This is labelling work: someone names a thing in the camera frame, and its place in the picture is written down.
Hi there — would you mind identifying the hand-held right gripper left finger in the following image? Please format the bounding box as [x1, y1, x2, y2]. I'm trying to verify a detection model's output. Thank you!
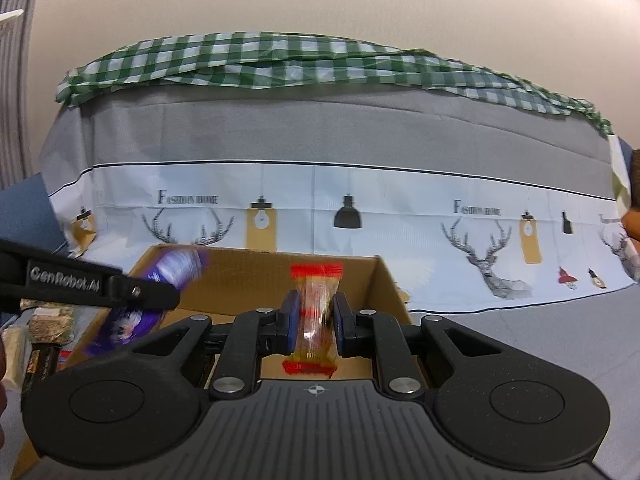
[132, 290, 304, 399]

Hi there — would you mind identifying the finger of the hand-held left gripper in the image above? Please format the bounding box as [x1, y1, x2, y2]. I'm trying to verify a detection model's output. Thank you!
[111, 273, 182, 312]

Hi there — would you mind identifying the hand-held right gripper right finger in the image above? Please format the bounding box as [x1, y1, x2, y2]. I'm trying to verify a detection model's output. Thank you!
[332, 293, 506, 397]

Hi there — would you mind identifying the purple snack packet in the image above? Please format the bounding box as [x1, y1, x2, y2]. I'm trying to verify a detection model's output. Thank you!
[85, 246, 211, 357]

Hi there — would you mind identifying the clear red-ended snack packet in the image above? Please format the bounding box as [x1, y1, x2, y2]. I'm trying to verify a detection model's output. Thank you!
[281, 262, 347, 379]

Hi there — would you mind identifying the cardboard box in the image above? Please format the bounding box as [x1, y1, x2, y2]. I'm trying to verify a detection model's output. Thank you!
[10, 244, 431, 480]

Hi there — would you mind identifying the blue fabric sofa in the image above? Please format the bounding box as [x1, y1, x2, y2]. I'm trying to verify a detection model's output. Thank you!
[0, 170, 68, 256]

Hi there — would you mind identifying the pale snack packet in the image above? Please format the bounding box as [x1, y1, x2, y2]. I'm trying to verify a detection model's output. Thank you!
[0, 325, 31, 387]

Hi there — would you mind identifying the dark brown snack packet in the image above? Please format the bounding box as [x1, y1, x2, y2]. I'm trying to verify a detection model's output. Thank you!
[22, 342, 63, 395]

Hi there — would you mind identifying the deer print bed sheet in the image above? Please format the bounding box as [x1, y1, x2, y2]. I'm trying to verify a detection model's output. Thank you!
[39, 87, 640, 480]

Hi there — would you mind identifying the grey curtain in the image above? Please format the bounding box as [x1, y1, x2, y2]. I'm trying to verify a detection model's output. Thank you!
[0, 0, 47, 192]

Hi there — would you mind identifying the green checked cloth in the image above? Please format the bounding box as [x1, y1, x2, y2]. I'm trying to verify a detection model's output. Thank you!
[56, 31, 615, 136]

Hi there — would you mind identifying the orange cushion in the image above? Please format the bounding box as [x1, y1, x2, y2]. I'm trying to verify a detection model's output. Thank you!
[621, 205, 640, 243]

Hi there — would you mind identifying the white leaf print cloth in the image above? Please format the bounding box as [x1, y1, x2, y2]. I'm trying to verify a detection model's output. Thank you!
[606, 134, 634, 211]

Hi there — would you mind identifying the brown fuzzy cloth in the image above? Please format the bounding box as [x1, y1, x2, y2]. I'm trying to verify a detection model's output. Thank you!
[629, 147, 640, 208]

